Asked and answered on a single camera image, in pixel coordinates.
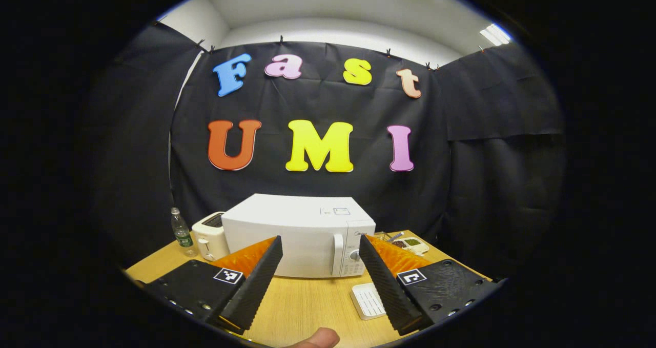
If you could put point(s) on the white toaster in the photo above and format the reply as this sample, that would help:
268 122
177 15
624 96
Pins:
210 240

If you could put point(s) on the small white plastic tray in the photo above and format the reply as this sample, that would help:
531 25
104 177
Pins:
368 302

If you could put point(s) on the divided white seasoning dish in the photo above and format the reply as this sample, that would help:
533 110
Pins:
414 244

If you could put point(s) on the black backdrop cloth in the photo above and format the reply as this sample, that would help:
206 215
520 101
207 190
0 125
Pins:
487 184

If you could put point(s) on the clear plastic water bottle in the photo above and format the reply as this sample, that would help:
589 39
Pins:
182 235

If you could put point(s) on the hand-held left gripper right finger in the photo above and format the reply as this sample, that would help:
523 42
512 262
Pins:
392 291

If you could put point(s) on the white microwave oven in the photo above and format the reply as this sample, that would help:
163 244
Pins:
297 225

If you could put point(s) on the small ceiling light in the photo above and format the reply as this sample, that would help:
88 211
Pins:
495 34

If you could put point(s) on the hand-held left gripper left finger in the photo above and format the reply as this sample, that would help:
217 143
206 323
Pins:
251 291

